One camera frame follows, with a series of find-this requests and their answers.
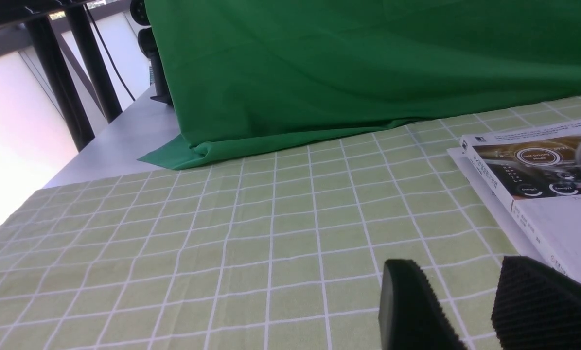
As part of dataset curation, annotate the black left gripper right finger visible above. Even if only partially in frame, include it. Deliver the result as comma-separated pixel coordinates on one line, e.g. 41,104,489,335
491,256,581,350

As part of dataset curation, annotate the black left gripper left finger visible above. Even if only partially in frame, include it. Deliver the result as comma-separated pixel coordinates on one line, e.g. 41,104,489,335
378,259,467,350

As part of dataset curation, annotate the bottom white book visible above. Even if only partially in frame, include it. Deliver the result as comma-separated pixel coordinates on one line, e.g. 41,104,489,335
447,148,546,263

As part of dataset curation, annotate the top book with dark cover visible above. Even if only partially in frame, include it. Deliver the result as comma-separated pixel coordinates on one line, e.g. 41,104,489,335
460,120,581,283

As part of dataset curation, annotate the light green checkered tablecloth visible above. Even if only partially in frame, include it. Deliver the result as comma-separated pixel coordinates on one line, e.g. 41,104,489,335
0,97,581,350

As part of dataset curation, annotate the green backdrop cloth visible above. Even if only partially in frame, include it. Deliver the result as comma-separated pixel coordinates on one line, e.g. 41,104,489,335
141,0,581,170

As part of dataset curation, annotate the black tripod stand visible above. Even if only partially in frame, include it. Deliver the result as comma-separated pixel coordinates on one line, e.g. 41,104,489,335
0,0,123,152

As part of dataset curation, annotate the black backdrop clamp post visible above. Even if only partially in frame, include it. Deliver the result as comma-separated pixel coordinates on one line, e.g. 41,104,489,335
130,0,173,106

